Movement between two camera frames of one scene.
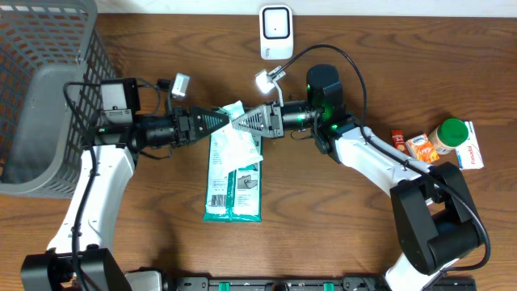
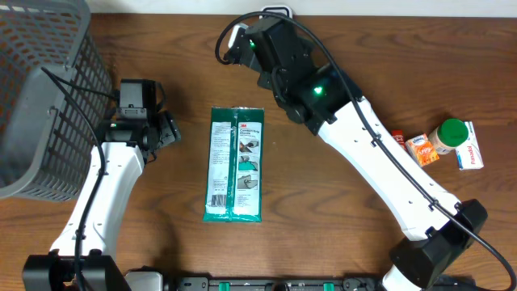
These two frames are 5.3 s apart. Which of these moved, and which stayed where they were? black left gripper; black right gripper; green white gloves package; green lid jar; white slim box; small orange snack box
Moved: black left gripper; black right gripper
Stayed: green white gloves package; green lid jar; white slim box; small orange snack box
